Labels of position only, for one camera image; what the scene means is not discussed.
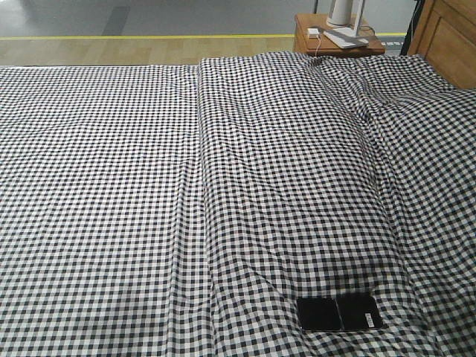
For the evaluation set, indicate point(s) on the black foldable smartphone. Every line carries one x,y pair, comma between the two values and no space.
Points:
343,313

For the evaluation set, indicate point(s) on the black white checkered bed sheet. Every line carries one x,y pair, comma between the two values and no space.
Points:
182,210

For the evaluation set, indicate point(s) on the wooden nightstand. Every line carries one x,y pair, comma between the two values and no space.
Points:
323,46

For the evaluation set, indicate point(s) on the white charger adapter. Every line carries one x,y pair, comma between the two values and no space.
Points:
313,33

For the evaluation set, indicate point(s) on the wooden headboard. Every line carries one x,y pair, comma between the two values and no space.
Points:
445,38

